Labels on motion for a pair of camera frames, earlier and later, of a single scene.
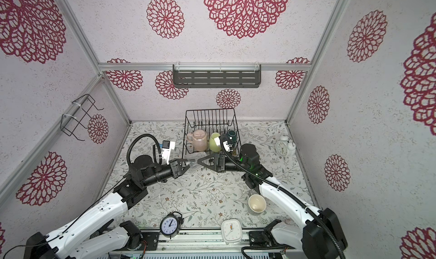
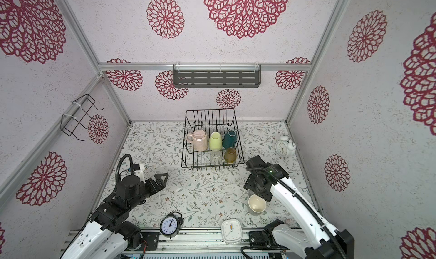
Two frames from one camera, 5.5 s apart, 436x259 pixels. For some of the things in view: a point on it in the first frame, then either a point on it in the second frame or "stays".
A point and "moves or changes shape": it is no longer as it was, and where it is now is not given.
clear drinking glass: [192, 159] moves or changes shape
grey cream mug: [257, 203] stays
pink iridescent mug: [198, 138] stays
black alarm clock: [170, 224] stays
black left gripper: [174, 166] to [151, 183]
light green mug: [213, 145] stays
